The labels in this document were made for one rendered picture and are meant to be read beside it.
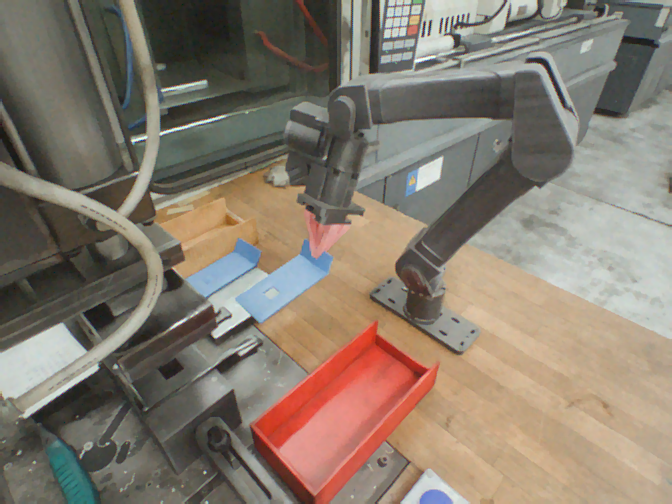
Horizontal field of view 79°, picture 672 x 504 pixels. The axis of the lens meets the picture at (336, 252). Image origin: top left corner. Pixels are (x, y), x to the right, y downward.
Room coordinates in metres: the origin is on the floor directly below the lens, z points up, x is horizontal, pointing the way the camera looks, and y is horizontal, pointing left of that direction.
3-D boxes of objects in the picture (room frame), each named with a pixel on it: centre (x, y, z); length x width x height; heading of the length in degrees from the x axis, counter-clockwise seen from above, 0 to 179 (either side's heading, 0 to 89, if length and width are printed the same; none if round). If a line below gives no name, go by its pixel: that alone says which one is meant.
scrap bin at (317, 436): (0.32, -0.02, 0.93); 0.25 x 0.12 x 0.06; 136
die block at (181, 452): (0.34, 0.24, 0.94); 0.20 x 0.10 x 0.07; 46
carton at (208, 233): (0.68, 0.30, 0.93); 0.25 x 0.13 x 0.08; 136
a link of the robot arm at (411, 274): (0.51, -0.15, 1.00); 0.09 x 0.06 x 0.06; 152
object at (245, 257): (0.60, 0.22, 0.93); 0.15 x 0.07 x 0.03; 139
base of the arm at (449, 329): (0.51, -0.16, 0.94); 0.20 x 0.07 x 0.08; 46
